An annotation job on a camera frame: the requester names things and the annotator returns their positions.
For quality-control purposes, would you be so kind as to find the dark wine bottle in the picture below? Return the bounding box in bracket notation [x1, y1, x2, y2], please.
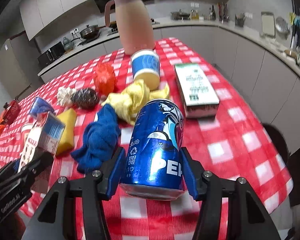
[210, 5, 216, 21]

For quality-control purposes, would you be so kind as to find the pink thermos jug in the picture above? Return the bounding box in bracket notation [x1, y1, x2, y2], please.
[104, 0, 155, 55]

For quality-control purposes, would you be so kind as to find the blue pepsi can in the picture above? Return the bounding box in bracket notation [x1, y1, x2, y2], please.
[120, 99, 184, 200]

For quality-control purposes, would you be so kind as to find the utensil holder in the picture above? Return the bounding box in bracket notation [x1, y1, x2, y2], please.
[235, 13, 246, 28]

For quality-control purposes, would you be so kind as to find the yellow cloth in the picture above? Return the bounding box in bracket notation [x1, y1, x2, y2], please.
[101, 79, 170, 126]

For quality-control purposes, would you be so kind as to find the blue cloth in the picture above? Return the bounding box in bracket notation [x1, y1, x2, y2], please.
[71, 104, 121, 174]

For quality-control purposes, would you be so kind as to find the red box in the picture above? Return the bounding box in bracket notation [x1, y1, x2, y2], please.
[2, 99, 21, 125]

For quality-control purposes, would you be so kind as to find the white tissue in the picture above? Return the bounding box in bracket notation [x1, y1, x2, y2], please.
[57, 87, 77, 107]

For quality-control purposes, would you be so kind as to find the red plastic bag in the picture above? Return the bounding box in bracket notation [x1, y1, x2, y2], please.
[93, 63, 117, 96]

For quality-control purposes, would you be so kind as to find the black microwave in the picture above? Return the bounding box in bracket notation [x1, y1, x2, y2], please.
[38, 42, 65, 68]

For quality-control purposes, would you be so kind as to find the person left hand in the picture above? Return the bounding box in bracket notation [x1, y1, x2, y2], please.
[0, 213, 26, 240]

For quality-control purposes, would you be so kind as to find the refrigerator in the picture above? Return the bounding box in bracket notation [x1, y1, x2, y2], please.
[0, 31, 44, 100]

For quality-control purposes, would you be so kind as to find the green white carton box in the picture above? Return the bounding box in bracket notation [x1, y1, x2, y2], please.
[174, 63, 220, 118]

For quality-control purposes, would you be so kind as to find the red paper cup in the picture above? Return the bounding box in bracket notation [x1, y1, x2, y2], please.
[21, 123, 33, 143]

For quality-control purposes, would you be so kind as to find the blue paper cup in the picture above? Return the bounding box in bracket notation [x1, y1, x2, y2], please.
[130, 49, 160, 90]

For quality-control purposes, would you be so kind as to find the blue paper bowl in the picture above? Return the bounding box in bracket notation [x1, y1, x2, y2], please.
[29, 96, 55, 119]

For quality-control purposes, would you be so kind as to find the black trash bucket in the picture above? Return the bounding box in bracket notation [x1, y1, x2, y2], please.
[262, 123, 289, 164]

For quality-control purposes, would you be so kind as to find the teal ceramic vase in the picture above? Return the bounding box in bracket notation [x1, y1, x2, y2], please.
[62, 37, 75, 51]

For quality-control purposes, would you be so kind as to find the white blue small carton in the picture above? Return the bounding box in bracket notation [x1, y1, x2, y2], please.
[18, 112, 65, 172]

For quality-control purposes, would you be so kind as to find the white cutting board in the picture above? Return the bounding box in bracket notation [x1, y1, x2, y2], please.
[261, 11, 275, 38]

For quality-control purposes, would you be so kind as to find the steel wool scrubber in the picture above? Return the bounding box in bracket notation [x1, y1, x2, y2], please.
[71, 88, 100, 109]

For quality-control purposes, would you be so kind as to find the red checkered tablecloth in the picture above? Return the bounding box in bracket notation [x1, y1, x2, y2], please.
[0, 37, 293, 239]

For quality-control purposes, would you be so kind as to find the yellow sponge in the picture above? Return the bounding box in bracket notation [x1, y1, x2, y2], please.
[56, 108, 77, 155]

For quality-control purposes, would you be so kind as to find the metal strainer plate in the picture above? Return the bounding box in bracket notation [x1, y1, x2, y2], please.
[275, 16, 289, 34]

